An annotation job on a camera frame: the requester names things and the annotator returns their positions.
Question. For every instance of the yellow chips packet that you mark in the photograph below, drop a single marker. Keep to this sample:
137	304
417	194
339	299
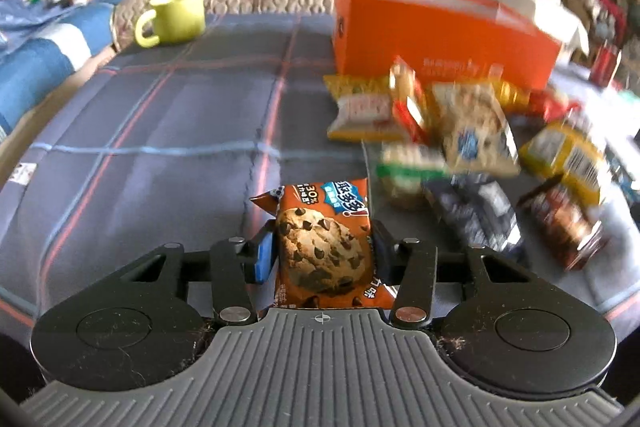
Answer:
360	109

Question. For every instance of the orange cardboard box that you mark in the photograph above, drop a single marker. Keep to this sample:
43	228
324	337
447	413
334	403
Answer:
430	37

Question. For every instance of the grey plaid cloth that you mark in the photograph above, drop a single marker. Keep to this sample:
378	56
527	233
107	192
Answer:
175	132

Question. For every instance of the clear cookie packet blue mark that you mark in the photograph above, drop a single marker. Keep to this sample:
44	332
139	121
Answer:
475	132

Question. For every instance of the yellow packet white label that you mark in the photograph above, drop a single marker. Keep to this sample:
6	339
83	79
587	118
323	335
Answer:
565	157

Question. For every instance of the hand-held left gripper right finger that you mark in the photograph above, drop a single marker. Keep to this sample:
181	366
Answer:
382	252

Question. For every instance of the red drink can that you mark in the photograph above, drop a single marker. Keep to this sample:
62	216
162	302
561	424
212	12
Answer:
605	64

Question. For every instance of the green mug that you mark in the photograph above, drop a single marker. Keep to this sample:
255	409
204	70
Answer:
180	17

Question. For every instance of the black snack packet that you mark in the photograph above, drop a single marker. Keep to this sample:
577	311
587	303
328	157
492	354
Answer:
475	212

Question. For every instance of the blue striped blanket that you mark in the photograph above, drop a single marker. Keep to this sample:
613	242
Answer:
40	52

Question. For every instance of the brown snack packet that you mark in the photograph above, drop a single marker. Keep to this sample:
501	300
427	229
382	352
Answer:
565	227

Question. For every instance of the red white snack packet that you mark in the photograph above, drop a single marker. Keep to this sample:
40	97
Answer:
407	97

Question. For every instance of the yellow translucent snack packet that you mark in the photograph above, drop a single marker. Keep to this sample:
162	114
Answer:
510	94

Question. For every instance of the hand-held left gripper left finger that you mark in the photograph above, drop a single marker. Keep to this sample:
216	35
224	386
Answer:
262	259

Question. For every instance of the green striped clear packet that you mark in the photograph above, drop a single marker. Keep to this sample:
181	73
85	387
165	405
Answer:
405	177

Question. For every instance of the white papers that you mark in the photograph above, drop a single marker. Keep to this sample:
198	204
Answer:
540	2

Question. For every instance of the orange chocolate chip cookie packet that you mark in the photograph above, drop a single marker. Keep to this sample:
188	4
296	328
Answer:
320	247

